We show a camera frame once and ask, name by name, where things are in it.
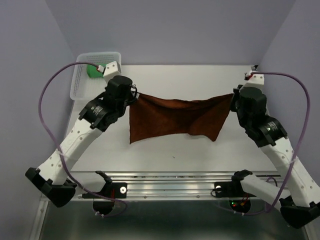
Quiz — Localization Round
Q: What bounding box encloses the green microfiber towel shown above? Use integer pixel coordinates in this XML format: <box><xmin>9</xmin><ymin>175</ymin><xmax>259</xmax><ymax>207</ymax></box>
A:
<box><xmin>86</xmin><ymin>65</ymin><xmax>103</xmax><ymax>79</ymax></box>

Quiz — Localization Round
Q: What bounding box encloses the brown microfiber towel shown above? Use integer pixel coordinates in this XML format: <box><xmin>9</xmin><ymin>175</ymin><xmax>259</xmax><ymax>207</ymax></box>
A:
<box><xmin>129</xmin><ymin>93</ymin><xmax>233</xmax><ymax>144</ymax></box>

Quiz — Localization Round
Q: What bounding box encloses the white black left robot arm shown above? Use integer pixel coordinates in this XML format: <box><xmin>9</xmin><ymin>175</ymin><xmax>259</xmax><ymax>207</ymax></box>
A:
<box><xmin>25</xmin><ymin>75</ymin><xmax>137</xmax><ymax>208</ymax></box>

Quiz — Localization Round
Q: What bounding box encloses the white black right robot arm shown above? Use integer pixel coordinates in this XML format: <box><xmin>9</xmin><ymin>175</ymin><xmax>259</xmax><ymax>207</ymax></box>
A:
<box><xmin>230</xmin><ymin>85</ymin><xmax>320</xmax><ymax>229</ymax></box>

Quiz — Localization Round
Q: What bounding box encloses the white perforated plastic basket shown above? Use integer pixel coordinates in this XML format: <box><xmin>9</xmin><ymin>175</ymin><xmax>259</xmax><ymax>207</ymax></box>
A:
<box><xmin>69</xmin><ymin>51</ymin><xmax>122</xmax><ymax>101</ymax></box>

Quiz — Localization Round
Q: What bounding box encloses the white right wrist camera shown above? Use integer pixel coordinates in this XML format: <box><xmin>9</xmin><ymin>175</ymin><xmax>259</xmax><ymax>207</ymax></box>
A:
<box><xmin>244</xmin><ymin>70</ymin><xmax>265</xmax><ymax>91</ymax></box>

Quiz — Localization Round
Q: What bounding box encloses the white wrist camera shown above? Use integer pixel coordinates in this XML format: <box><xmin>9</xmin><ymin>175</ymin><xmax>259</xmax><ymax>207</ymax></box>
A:
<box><xmin>97</xmin><ymin>61</ymin><xmax>122</xmax><ymax>83</ymax></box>
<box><xmin>244</xmin><ymin>70</ymin><xmax>265</xmax><ymax>91</ymax></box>

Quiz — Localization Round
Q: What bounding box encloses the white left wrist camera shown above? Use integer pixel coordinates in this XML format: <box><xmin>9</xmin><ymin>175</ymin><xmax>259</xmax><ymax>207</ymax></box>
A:
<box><xmin>97</xmin><ymin>61</ymin><xmax>122</xmax><ymax>83</ymax></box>

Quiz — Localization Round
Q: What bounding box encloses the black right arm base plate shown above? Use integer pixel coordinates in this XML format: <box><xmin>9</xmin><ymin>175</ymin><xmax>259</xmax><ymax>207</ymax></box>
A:
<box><xmin>210</xmin><ymin>169</ymin><xmax>261</xmax><ymax>199</ymax></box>

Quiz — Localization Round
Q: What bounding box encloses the aluminium mounting rail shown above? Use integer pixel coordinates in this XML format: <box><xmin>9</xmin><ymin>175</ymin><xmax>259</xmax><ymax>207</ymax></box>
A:
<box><xmin>39</xmin><ymin>171</ymin><xmax>306</xmax><ymax>201</ymax></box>

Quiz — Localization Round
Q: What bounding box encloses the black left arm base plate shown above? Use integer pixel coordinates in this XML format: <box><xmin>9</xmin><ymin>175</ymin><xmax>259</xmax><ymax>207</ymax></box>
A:
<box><xmin>81</xmin><ymin>170</ymin><xmax>128</xmax><ymax>199</ymax></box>

